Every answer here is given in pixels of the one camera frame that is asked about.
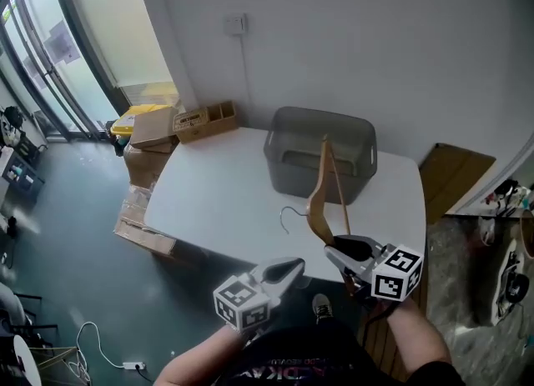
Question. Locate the person's grey shoe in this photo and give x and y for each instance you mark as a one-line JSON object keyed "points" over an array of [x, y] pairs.
{"points": [[321, 308]]}

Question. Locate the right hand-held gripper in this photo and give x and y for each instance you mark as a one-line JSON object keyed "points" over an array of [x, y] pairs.
{"points": [[396, 276]]}

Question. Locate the flat brown cardboard sheet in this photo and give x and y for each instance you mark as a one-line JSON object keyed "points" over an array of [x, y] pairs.
{"points": [[452, 180]]}

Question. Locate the white wall socket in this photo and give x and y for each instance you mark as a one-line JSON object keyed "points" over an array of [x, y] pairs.
{"points": [[235, 24]]}

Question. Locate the large cardboard box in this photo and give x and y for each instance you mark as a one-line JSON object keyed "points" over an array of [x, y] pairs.
{"points": [[139, 167]]}

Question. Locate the black chair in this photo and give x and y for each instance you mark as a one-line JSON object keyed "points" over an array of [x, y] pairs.
{"points": [[25, 313]]}

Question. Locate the wooden clothes hanger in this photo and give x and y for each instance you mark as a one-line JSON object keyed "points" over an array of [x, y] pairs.
{"points": [[319, 205]]}

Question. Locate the white power strip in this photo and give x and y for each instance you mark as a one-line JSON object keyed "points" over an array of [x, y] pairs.
{"points": [[134, 365]]}

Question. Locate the black low shelf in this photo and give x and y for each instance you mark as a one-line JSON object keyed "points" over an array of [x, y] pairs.
{"points": [[21, 176]]}

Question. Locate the yellow plastic bin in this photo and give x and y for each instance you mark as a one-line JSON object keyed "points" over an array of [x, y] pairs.
{"points": [[123, 123]]}

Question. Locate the person's right forearm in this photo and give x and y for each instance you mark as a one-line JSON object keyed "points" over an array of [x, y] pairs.
{"points": [[417, 334]]}

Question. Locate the person's black shirt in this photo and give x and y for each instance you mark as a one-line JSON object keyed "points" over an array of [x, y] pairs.
{"points": [[308, 355]]}

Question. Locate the grey plastic container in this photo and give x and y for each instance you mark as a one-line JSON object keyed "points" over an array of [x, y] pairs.
{"points": [[300, 167]]}

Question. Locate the flattened cardboard boxes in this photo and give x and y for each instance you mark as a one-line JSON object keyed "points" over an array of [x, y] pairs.
{"points": [[144, 230]]}

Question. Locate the glass door frame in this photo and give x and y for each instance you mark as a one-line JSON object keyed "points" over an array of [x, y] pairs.
{"points": [[54, 80]]}

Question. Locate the person's left forearm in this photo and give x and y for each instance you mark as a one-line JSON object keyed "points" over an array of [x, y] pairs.
{"points": [[196, 361]]}

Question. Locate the wooden desk organizer box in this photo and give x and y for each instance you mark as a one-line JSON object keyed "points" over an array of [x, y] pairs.
{"points": [[200, 126]]}

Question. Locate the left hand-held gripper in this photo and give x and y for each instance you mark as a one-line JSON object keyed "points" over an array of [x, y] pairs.
{"points": [[242, 303]]}

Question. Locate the round white side table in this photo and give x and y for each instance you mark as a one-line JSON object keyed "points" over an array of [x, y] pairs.
{"points": [[26, 361]]}

